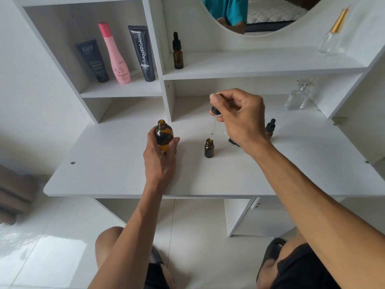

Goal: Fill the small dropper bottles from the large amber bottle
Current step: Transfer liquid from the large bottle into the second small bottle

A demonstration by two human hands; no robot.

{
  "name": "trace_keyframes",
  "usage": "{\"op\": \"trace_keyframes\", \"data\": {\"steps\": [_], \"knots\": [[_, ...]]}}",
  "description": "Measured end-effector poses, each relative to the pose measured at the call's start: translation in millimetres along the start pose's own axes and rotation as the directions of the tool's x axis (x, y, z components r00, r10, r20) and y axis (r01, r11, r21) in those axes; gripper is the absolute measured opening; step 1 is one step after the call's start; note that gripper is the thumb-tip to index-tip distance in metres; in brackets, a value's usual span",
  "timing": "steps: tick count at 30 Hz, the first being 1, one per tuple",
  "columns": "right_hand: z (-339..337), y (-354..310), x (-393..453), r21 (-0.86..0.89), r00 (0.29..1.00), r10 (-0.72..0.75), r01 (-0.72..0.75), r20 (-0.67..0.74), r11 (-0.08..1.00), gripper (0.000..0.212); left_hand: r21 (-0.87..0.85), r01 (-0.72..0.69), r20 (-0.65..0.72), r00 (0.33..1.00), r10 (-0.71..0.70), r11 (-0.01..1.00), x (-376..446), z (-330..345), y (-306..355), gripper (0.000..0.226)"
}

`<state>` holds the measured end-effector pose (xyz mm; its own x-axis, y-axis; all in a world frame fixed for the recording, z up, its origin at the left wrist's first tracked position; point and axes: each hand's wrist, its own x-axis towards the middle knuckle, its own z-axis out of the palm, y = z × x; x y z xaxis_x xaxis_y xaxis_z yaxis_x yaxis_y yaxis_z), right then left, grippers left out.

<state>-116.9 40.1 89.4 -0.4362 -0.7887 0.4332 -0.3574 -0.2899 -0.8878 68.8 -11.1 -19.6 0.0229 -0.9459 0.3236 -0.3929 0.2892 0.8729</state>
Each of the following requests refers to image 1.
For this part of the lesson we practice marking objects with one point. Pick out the person's left hand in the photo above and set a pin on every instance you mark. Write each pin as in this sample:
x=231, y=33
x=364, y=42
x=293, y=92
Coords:
x=158, y=164

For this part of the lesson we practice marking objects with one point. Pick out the person's right hand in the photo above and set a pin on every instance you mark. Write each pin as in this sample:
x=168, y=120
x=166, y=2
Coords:
x=248, y=120

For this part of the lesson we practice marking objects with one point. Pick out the person's left thumb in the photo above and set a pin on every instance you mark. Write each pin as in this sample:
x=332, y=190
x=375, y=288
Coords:
x=175, y=144

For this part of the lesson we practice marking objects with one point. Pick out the person's right thumb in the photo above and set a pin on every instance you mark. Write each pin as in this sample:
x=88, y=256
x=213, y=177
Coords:
x=229, y=120

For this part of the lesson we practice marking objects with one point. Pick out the large amber glass bottle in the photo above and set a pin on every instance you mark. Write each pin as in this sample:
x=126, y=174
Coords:
x=164, y=135

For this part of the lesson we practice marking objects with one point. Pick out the black bulb glass dropper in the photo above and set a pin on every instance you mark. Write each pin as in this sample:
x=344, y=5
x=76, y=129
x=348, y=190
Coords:
x=215, y=110

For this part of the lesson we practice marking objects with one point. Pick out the person's left forearm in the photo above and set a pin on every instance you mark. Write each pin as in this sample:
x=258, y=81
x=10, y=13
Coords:
x=129, y=237

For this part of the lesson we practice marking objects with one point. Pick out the person's right forearm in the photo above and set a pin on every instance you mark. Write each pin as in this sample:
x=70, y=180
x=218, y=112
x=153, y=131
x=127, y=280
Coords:
x=318, y=213

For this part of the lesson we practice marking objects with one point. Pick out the black cap glass dropper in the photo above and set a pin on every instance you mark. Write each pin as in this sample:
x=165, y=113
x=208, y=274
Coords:
x=233, y=142

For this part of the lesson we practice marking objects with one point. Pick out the small open amber glass bottle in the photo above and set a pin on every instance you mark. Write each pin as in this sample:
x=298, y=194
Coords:
x=209, y=148

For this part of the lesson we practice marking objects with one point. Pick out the small amber dropper bottle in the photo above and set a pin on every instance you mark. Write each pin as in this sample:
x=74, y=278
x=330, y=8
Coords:
x=270, y=126

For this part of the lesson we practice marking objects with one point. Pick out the clear square glass perfume bottle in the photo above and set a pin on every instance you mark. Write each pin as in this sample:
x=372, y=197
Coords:
x=297, y=97

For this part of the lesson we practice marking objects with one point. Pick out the tall amber dropper bottle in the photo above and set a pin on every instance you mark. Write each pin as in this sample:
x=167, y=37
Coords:
x=178, y=55

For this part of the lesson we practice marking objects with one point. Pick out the white dressing table shelf unit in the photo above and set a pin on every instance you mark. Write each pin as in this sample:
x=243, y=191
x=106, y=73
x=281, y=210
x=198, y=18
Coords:
x=156, y=57

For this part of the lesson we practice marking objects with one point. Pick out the tall black cosmetic tube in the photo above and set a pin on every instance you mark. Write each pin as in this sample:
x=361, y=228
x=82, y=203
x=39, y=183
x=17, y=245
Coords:
x=143, y=54

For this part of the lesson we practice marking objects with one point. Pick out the pink lotion bottle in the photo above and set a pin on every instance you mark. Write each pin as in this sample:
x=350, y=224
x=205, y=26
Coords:
x=118, y=61

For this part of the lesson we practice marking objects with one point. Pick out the short dark cosmetic tube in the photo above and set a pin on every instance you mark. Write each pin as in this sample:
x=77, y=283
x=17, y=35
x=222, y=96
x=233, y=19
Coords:
x=93, y=61

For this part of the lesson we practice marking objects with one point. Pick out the round mirror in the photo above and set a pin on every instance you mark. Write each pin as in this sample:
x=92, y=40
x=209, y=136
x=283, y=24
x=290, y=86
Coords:
x=270, y=11

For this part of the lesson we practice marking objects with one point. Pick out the person's left leg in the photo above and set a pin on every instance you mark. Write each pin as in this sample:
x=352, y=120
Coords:
x=106, y=240

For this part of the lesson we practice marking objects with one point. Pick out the person's leg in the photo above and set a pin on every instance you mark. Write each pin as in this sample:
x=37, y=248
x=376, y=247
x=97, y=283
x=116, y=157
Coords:
x=266, y=276
x=106, y=240

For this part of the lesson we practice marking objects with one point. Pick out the clear perfume bottle gold cap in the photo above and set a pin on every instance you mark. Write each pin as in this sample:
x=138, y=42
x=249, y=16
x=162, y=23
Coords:
x=327, y=43

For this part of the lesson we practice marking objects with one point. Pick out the person's right leg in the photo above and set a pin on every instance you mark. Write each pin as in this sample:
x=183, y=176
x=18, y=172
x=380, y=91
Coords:
x=266, y=276

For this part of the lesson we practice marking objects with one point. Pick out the black shorts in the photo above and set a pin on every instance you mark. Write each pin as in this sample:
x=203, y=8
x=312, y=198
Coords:
x=300, y=267

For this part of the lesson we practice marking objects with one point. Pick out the brown fabric curtain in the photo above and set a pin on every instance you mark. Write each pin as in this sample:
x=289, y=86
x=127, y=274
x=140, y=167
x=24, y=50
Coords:
x=16, y=192

